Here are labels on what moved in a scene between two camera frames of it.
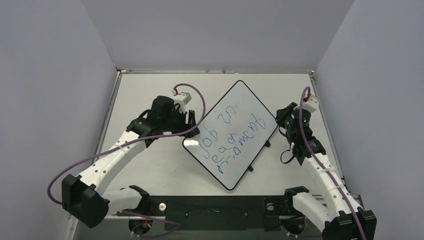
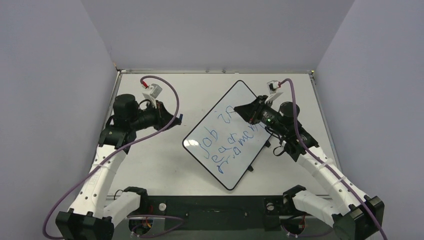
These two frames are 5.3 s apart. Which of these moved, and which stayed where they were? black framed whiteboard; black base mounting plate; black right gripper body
Moved: black right gripper body
Stayed: black framed whiteboard; black base mounting plate
